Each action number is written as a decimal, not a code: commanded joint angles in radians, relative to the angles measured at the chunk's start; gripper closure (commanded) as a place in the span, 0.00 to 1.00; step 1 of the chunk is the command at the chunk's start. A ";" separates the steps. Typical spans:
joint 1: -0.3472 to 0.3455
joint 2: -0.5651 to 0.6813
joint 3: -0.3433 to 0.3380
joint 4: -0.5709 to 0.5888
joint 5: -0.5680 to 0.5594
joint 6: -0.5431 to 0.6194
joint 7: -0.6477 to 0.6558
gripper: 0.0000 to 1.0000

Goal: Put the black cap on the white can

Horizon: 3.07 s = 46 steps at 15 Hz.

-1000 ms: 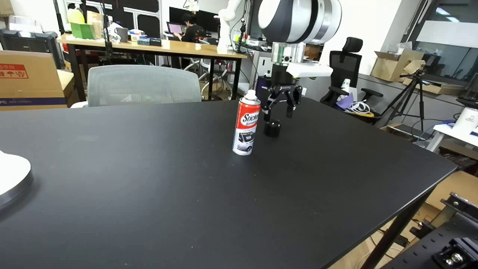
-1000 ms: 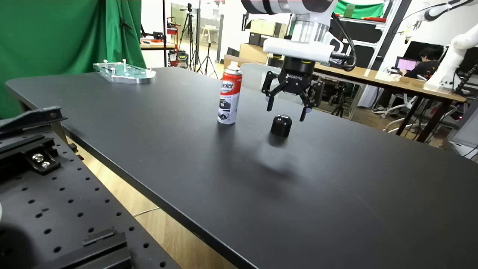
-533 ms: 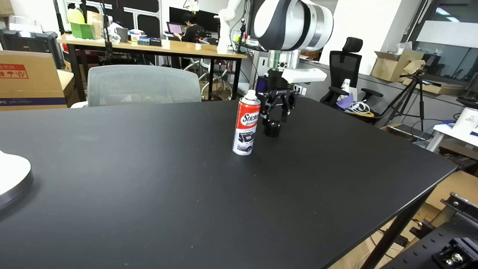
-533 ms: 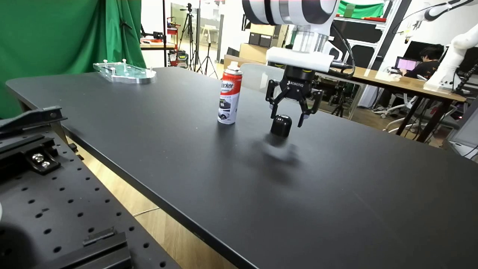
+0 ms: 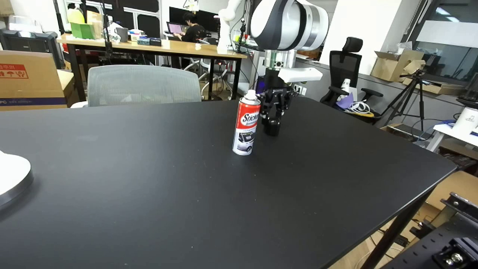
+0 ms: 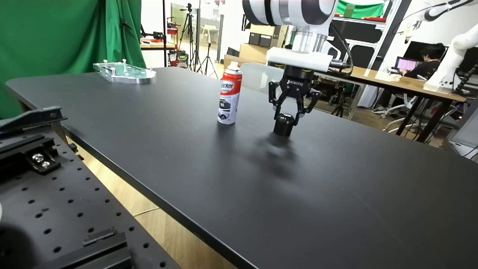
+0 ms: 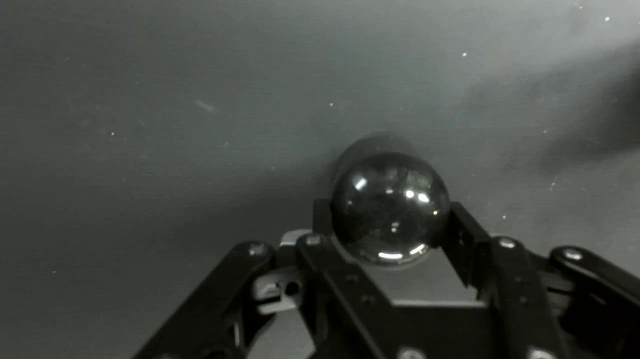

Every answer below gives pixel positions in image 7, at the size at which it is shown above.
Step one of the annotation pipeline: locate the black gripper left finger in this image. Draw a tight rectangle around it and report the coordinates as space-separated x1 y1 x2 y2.
133 198 416 359

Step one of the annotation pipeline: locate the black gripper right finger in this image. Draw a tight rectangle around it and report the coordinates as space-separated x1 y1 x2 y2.
440 200 640 359

